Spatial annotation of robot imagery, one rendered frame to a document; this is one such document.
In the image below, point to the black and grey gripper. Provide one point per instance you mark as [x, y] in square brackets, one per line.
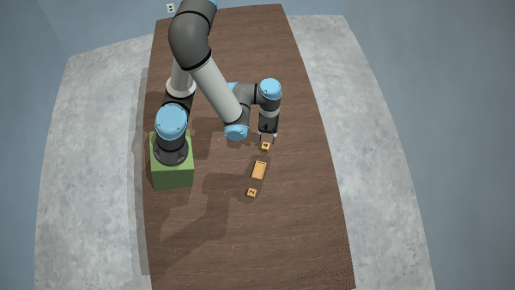
[267, 124]

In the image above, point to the tan wooden cube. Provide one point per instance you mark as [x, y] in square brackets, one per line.
[251, 193]
[265, 147]

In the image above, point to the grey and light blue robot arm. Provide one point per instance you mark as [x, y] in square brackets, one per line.
[188, 38]

